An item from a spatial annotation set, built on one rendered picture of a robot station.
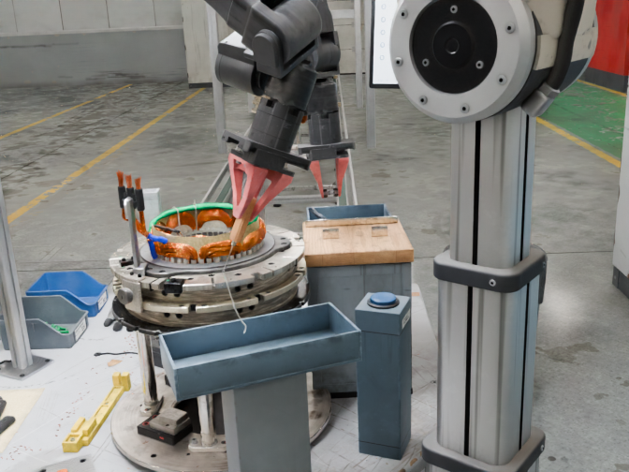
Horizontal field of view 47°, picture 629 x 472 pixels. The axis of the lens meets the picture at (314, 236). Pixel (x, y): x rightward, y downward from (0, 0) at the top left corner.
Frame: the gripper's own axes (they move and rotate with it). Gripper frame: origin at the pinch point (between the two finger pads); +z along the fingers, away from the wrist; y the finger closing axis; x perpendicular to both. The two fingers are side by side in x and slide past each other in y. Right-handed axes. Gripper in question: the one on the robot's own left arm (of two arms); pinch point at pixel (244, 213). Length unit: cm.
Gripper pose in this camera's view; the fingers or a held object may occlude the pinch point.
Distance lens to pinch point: 93.4
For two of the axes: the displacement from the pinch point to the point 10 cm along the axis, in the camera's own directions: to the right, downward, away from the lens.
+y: -7.5, -1.8, -6.4
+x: 5.6, 3.3, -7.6
